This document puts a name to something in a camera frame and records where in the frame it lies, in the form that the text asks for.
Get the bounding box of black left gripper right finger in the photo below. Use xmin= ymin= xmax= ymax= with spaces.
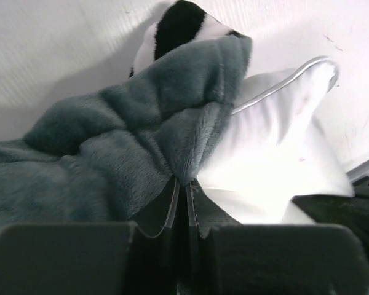
xmin=186 ymin=184 xmax=369 ymax=294

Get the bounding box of white pillow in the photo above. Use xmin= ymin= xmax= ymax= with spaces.
xmin=197 ymin=57 xmax=354 ymax=224

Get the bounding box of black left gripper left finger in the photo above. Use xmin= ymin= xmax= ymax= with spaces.
xmin=0 ymin=184 xmax=180 ymax=294

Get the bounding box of grey zebra plush pillowcase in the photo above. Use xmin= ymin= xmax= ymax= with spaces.
xmin=0 ymin=1 xmax=252 ymax=227

